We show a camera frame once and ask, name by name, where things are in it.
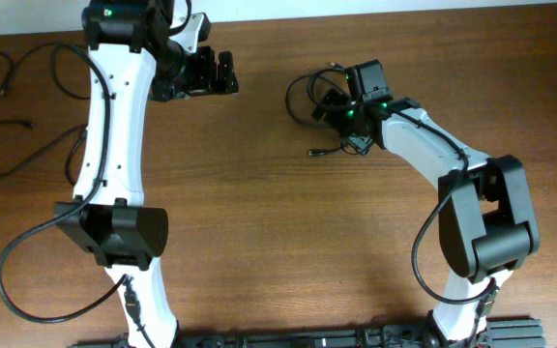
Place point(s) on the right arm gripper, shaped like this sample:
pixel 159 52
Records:
pixel 360 145

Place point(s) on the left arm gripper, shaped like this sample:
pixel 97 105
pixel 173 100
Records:
pixel 207 81

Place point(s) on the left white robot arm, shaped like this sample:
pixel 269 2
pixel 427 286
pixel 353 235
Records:
pixel 143 51

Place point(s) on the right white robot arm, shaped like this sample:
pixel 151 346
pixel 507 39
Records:
pixel 487 225

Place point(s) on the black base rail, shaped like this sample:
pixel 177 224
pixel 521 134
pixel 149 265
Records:
pixel 356 334

